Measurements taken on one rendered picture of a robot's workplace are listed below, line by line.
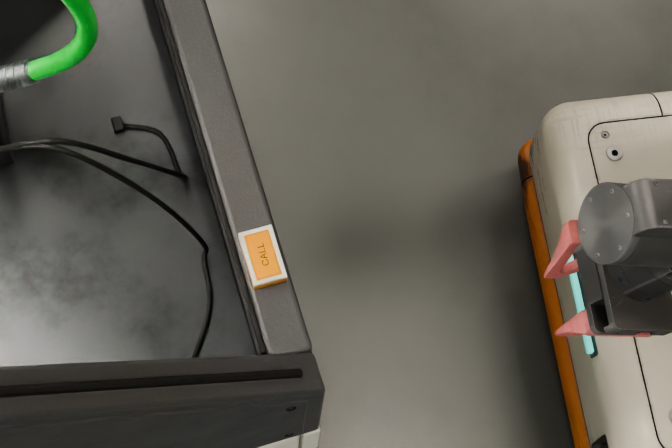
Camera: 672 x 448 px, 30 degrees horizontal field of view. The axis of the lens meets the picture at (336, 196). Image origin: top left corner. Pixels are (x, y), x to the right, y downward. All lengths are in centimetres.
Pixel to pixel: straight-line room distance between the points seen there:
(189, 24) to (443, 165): 105
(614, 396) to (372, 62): 78
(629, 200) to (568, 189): 105
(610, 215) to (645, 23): 152
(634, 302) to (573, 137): 96
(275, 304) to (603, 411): 85
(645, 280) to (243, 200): 36
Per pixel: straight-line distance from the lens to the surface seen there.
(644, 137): 195
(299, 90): 222
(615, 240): 87
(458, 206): 215
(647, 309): 99
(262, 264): 108
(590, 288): 98
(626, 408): 182
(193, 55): 117
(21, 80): 90
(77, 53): 85
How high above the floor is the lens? 198
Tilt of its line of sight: 68 degrees down
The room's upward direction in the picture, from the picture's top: 7 degrees clockwise
